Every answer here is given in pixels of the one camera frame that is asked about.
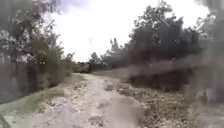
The dry leaf-strewn verge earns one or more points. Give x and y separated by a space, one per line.
163 106

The row of trees and bushes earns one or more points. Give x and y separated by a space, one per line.
160 50
30 50

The pale stony dirt track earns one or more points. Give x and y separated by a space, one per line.
90 100

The grassy verge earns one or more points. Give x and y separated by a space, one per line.
36 100

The grey wall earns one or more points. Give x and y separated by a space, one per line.
13 80

